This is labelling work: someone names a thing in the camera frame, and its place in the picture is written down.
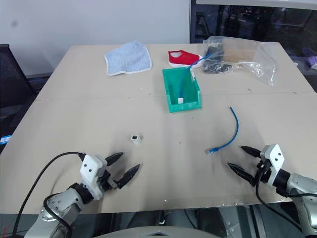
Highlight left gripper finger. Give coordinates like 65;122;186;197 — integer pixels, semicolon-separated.
105;152;124;168
116;163;141;189

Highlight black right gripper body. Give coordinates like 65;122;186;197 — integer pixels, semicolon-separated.
254;151;273;187

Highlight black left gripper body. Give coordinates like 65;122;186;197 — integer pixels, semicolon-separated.
97;162;119;192

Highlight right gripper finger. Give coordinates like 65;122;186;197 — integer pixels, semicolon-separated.
227;162;257;187
240;146;262;159

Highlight small white cube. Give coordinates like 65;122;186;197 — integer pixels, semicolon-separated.
129;133;143;145

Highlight silver robot torso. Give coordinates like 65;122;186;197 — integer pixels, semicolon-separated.
93;224;224;238

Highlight clear plastic bag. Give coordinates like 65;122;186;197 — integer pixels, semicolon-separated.
201;35;279;87

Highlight black items in bag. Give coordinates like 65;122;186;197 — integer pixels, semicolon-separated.
203;44;239;74

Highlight green plastic bin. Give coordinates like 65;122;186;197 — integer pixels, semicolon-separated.
161;66;204;114

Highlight brown cardboard box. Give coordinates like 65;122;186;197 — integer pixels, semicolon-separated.
222;40;260;63

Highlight blue-grey cloth with white edge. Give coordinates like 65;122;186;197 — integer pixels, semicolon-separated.
104;40;153;76

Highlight blue label sticker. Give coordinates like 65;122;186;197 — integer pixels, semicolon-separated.
0;134;13;146

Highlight red slip-on shoe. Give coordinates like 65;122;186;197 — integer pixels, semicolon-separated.
167;49;203;69

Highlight black mesh office chair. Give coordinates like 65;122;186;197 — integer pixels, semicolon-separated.
0;44;38;155

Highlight dark glass window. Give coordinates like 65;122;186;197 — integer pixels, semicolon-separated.
189;0;317;52

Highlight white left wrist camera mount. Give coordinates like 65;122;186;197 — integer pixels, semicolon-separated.
79;154;108;200

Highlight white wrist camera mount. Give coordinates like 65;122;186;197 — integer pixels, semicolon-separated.
79;154;108;200
260;144;284;185

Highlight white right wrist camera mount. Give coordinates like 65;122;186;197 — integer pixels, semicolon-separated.
260;144;284;185

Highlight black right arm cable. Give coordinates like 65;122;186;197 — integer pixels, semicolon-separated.
255;168;307;235

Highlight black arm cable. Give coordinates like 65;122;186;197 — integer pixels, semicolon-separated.
12;151;85;238
255;168;307;235

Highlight short blue Ethernet cable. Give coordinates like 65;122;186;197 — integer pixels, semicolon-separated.
205;106;241;155

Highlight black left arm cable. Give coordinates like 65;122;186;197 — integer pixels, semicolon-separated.
12;151;85;238

